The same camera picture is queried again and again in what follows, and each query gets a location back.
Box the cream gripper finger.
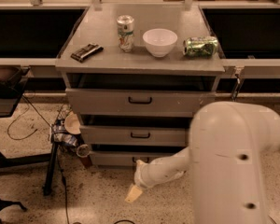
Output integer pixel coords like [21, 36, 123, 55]
[125, 184, 143, 203]

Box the grey bottom drawer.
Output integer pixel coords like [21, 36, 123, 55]
[90, 145, 183, 167]

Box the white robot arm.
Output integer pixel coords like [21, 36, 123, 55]
[125, 102, 280, 224]

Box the grey top drawer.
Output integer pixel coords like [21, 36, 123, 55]
[66, 74, 216, 118]

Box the grey drawer cabinet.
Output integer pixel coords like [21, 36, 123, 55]
[54, 3, 226, 173]

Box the cup on floor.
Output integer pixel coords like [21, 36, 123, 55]
[77, 144, 92, 168]

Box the small bowl on floor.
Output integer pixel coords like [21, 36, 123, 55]
[64, 113, 80, 134]

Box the black stand with legs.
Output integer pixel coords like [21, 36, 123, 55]
[0, 142, 59, 196]

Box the black tripod foot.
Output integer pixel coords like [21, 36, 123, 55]
[0, 199, 27, 224]

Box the black snack bar packet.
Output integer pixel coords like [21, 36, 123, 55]
[71, 43, 104, 63]

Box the white bowl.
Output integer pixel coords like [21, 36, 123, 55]
[143, 28, 177, 58]

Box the green soda can lying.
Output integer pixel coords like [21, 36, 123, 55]
[183, 36, 218, 58]

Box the upright white soda can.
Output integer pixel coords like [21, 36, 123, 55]
[117, 15, 134, 52]

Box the dark bin at left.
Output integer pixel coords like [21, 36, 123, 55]
[0, 66, 28, 118]

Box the black power adapter with cable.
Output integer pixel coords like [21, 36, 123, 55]
[231, 75, 241, 102]

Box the thin black floor cable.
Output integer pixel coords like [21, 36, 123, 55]
[6, 91, 71, 224]

